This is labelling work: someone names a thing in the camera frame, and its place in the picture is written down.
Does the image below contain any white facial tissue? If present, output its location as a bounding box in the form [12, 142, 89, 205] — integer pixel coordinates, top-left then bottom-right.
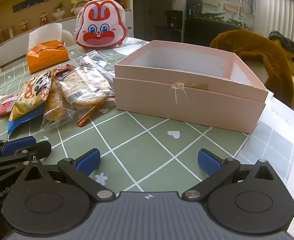
[28, 23, 63, 50]

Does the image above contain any dark jacket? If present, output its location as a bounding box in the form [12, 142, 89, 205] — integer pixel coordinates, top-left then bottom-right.
[268, 31, 294, 64]

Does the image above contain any cracker packet with red ends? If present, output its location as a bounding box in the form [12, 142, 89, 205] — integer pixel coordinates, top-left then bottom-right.
[54, 64, 108, 128]

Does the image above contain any black cabinet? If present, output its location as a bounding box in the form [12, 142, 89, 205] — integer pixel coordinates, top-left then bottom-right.
[184, 17, 237, 47]

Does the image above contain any orange tissue box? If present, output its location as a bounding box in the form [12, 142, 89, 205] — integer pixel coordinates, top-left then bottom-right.
[26, 40, 70, 75]

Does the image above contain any white vase with plant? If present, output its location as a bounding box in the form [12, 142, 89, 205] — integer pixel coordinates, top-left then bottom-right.
[53, 2, 65, 20]

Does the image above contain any yellow-eared doll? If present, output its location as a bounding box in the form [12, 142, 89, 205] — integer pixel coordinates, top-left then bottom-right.
[70, 0, 91, 15]

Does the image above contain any black moon-phase plaque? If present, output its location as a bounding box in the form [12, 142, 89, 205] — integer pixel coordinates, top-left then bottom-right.
[12, 0, 58, 13]

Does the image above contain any white paper sheet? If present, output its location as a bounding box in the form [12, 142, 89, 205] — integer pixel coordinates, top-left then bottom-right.
[257, 91, 294, 130]

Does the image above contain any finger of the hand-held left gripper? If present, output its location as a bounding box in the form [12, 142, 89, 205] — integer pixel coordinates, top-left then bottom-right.
[0, 136, 36, 158]
[0, 141, 52, 180]

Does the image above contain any clear biscuit roll packet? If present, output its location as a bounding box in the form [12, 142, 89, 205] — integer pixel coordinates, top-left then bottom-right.
[78, 50, 118, 80]

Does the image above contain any yellow panda snack packet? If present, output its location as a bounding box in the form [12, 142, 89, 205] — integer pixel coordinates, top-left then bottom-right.
[8, 70, 54, 122]

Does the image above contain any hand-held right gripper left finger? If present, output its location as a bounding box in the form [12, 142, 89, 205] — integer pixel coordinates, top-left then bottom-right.
[19, 149, 116, 202]

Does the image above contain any blue snack packet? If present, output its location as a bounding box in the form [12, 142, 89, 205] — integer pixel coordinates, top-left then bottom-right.
[7, 109, 46, 137]

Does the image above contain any clear round cookie packet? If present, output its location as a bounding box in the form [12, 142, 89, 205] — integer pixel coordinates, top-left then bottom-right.
[70, 65, 115, 110]

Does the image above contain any black water dispenser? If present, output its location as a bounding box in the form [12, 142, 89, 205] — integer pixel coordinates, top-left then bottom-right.
[156, 10, 184, 43]

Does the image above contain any glass fish tank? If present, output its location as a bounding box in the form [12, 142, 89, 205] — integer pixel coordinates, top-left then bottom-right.
[202, 0, 255, 32]

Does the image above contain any pale grey grid tablecloth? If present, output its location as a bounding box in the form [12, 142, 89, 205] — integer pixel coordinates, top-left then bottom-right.
[233, 120, 294, 193]

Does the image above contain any rabbit face bag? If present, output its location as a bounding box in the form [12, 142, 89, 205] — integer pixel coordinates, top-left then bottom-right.
[75, 0, 128, 50]

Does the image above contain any clear bun packet orange print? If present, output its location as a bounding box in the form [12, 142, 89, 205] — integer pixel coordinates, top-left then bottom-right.
[40, 90, 76, 132]

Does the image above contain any pale vertical curtain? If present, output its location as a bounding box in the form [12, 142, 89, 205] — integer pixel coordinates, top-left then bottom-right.
[254, 0, 294, 68]

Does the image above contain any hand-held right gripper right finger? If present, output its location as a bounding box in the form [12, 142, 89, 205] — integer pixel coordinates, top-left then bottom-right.
[182, 149, 285, 202]

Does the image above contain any red snack packet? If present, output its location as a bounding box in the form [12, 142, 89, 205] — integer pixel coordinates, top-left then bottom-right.
[0, 94, 21, 118]

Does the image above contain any black filter box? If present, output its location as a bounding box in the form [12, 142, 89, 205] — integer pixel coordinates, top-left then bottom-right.
[186, 0, 204, 20]

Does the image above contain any pink cardboard box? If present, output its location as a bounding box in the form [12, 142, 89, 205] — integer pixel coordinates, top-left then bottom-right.
[112, 40, 269, 134]

